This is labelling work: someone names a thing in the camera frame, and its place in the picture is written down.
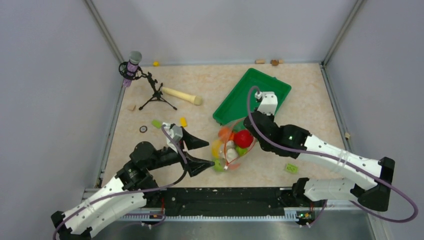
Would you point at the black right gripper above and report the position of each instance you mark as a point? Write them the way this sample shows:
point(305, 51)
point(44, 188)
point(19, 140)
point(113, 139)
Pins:
point(272, 117)

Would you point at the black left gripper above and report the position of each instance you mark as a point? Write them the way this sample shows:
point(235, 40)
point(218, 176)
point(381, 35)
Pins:
point(196, 165)

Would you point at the yellow lemon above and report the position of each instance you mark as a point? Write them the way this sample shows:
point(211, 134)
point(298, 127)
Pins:
point(216, 148)

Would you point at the green apple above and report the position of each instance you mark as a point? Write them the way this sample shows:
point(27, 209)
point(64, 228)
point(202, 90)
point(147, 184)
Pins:
point(219, 165)

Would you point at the orange mini pumpkin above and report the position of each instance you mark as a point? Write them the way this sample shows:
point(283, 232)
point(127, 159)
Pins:
point(226, 134)

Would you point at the white garlic bulbs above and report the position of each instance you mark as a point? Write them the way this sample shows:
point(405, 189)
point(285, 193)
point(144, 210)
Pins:
point(229, 151)

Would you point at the clear zip bag orange zipper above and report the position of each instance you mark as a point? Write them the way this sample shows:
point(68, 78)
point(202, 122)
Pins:
point(236, 125)

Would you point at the red apple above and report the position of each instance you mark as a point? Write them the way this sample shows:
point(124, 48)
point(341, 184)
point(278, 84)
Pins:
point(243, 138)

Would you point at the green plastic tray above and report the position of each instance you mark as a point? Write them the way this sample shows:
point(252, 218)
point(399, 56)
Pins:
point(234, 106)

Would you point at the peach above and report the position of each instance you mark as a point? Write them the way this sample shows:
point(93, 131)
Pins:
point(232, 167)

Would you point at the green lime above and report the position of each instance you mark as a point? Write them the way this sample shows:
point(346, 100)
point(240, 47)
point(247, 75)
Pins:
point(241, 151)

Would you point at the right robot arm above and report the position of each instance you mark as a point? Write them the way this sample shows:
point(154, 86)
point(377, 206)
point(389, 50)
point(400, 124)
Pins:
point(359, 176)

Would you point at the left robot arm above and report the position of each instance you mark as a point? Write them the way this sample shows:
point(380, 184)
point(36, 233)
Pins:
point(132, 186)

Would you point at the green toy brick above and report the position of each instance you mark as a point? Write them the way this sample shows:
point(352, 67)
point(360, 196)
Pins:
point(291, 168)

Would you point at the yellow block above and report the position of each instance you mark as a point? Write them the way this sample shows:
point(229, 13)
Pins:
point(183, 122)

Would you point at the light green block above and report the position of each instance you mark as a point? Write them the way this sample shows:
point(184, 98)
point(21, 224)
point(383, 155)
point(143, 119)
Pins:
point(156, 123)

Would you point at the cream toy microphone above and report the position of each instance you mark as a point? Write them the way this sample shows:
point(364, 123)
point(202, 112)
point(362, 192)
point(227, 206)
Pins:
point(193, 99)

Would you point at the brown cork piece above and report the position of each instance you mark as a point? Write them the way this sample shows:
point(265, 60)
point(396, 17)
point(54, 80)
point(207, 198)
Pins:
point(274, 62)

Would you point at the small wooden block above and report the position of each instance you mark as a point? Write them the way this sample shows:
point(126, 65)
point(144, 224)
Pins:
point(131, 107)

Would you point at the cork piece left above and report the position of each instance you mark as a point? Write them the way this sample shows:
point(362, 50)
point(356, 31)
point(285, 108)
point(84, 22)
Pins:
point(260, 61)

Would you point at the purple microphone on tripod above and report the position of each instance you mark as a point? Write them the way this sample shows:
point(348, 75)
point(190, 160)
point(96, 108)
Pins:
point(131, 71)

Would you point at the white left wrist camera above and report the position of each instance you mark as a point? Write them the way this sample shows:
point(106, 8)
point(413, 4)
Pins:
point(173, 134)

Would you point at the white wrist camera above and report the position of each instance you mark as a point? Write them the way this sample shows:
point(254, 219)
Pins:
point(268, 102)
point(173, 134)

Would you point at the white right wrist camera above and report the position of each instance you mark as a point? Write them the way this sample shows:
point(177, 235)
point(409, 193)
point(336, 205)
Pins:
point(268, 102)

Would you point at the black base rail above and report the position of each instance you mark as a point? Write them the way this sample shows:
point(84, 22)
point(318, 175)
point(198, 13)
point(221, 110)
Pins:
point(224, 201)

